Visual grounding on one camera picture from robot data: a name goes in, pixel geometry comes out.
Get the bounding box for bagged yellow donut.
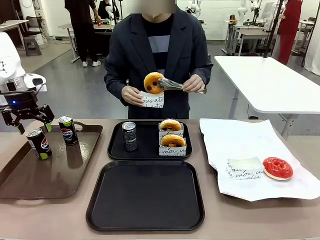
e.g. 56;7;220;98
158;121;185;141
158;137;188;156

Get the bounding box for orange glazed donut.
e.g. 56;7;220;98
159;118;181;132
160;134;186;148
143;71;166;95

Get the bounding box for red glazed donut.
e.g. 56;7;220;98
262;156;294;181

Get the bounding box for bystander in dark top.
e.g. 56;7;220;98
97;0;111;20

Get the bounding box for wooden desk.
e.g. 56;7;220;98
0;19;30;50

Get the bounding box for grey background table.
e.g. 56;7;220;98
58;23;116;63

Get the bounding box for white folding table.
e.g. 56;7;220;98
214;55;320;141

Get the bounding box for metal tongs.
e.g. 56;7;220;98
157;77;208;95

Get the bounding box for bystander in black clothes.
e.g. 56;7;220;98
64;0;102;68

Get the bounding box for black stand pole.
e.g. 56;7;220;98
262;0;286;59

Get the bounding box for person in dark jacket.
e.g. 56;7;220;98
103;0;215;120

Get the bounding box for grey step stool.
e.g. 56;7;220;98
23;36;43;57

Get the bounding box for person's right hand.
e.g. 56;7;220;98
121;86;144;107

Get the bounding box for bystander in red apron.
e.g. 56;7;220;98
271;0;305;66

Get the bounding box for person's right forearm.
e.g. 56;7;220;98
103;72;130;103

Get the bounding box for brown plastic handled tray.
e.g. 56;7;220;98
0;121;104;201

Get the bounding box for person's left hand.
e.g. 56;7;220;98
181;73;206;94

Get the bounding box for black Pepsi can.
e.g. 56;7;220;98
25;127;53;160
121;121;138;153
57;115;79;146

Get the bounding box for white paper sheet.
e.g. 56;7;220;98
199;118;320;202

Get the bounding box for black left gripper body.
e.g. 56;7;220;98
0;90;41;117

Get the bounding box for white background workbench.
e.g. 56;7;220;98
223;19;278;56

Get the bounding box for white printed paper box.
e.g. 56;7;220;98
138;91;165;109
225;156;265;180

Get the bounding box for person's left forearm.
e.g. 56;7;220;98
197;62;215;91

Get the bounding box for white curtain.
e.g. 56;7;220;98
303;14;320;76

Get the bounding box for black chair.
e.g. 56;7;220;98
21;16;51;50

